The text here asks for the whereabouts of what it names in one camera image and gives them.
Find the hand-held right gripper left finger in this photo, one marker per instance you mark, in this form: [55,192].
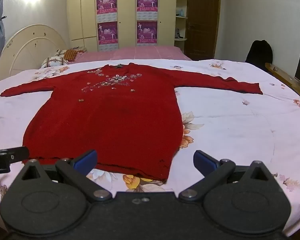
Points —
[86,158]

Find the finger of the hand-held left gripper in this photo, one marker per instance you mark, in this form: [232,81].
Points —
[18,153]

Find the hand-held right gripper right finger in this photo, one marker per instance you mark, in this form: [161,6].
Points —
[205,160]

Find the red beaded sweater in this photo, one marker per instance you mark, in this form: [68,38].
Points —
[110,120]

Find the white floral quilt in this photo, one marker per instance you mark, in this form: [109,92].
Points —
[235,130]

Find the floral pillow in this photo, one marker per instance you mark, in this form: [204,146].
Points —
[53,62]
[62,53]

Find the orange knitted cloth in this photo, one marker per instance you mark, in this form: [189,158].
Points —
[73,54]

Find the cream round headboard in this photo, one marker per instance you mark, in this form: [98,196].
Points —
[22,47]

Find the pink bedsheet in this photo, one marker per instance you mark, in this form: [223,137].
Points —
[140,53]

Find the brown wooden door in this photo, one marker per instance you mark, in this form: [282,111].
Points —
[202,25]

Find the cream corner shelf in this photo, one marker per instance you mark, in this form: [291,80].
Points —
[181,21]

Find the cream wardrobe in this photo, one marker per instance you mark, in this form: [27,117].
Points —
[125,17]

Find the purple wall poster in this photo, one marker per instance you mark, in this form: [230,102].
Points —
[147,32]
[147,1]
[106,3]
[107,33]

